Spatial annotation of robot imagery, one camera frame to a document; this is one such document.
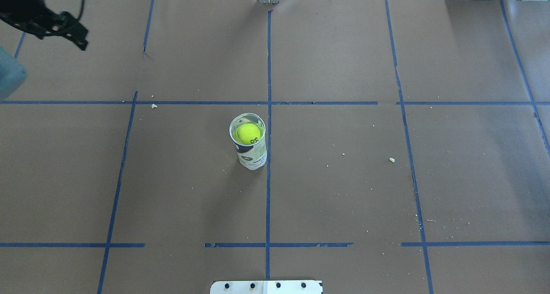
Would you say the clear tennis ball can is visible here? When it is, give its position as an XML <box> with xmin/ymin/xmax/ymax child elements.
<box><xmin>229</xmin><ymin>113</ymin><xmax>267</xmax><ymax>171</ymax></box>

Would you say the yellow tennis ball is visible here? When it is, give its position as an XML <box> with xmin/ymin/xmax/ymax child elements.
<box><xmin>236</xmin><ymin>122</ymin><xmax>263</xmax><ymax>145</ymax></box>

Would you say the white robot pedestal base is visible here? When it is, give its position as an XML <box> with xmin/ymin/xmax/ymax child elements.
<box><xmin>210</xmin><ymin>280</ymin><xmax>324</xmax><ymax>294</ymax></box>

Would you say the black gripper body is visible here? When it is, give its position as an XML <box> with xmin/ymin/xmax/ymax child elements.
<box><xmin>0</xmin><ymin>0</ymin><xmax>47</xmax><ymax>30</ymax></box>

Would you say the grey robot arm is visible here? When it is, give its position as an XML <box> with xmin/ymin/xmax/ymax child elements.
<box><xmin>0</xmin><ymin>0</ymin><xmax>46</xmax><ymax>100</ymax></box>

